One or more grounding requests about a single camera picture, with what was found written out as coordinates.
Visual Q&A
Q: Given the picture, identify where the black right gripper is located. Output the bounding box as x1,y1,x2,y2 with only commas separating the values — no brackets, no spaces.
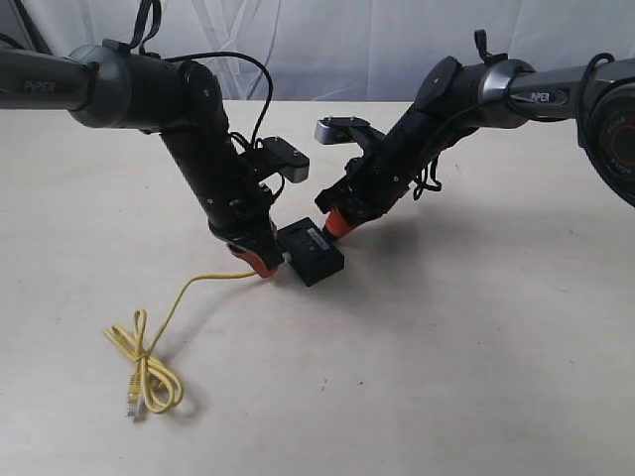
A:
316,153,422,241

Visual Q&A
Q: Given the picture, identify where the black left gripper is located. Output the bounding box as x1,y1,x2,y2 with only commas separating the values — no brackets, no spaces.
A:
207,182,283,278

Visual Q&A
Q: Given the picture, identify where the small black box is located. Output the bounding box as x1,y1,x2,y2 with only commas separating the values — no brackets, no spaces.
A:
277,217,344,287

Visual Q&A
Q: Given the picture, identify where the yellow ethernet cable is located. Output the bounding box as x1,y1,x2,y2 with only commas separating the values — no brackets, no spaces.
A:
102,250,294,420

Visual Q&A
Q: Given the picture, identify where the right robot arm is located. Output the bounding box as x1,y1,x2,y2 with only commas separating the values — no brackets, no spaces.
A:
316,53,634,240

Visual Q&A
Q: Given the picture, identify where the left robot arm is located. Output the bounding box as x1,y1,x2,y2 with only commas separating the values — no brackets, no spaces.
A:
1,45,283,278

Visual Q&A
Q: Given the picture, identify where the white backdrop curtain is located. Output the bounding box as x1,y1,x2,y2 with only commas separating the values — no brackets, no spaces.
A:
0,0,635,103

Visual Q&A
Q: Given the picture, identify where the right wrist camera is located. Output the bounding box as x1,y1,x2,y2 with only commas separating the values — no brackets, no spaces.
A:
314,116,384,149

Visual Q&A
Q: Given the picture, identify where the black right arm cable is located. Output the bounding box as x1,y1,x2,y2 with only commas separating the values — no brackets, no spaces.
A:
411,29,635,202

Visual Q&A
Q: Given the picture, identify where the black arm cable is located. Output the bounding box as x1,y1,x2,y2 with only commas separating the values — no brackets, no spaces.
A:
131,0,289,199
411,29,635,202

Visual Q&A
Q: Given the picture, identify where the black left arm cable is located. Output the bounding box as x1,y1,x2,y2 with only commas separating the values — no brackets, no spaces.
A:
131,0,289,199

